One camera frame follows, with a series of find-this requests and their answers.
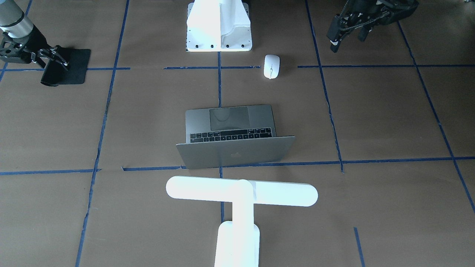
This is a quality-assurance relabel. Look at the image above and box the grey laptop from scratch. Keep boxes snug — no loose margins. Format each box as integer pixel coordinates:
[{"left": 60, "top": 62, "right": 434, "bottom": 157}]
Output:
[{"left": 176, "top": 105, "right": 295, "bottom": 169}]

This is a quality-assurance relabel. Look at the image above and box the white desk lamp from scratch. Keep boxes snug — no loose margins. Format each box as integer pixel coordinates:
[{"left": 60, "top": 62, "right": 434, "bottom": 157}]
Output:
[{"left": 165, "top": 176, "right": 318, "bottom": 267}]

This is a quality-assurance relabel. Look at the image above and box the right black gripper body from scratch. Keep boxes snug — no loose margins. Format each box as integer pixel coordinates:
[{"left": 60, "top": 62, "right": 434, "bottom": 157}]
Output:
[{"left": 0, "top": 32, "right": 51, "bottom": 64}]

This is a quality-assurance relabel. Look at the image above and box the white computer mouse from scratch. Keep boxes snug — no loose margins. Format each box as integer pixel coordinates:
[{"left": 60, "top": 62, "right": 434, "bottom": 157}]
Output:
[{"left": 263, "top": 55, "right": 281, "bottom": 79}]

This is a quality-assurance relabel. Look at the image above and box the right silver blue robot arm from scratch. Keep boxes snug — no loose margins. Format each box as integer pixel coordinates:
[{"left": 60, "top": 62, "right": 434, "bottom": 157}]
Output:
[{"left": 0, "top": 0, "right": 69, "bottom": 70}]

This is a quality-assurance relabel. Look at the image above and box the white pedestal column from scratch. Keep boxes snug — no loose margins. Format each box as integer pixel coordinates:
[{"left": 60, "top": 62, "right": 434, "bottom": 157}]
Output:
[{"left": 186, "top": 0, "right": 253, "bottom": 52}]

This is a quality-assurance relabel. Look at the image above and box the black mouse pad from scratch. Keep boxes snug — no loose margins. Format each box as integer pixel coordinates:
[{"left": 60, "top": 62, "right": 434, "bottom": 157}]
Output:
[{"left": 40, "top": 46, "right": 91, "bottom": 87}]

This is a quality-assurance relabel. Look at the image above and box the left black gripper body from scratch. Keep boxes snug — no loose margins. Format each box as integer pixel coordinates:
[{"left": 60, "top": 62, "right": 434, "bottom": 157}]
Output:
[{"left": 336, "top": 0, "right": 419, "bottom": 30}]

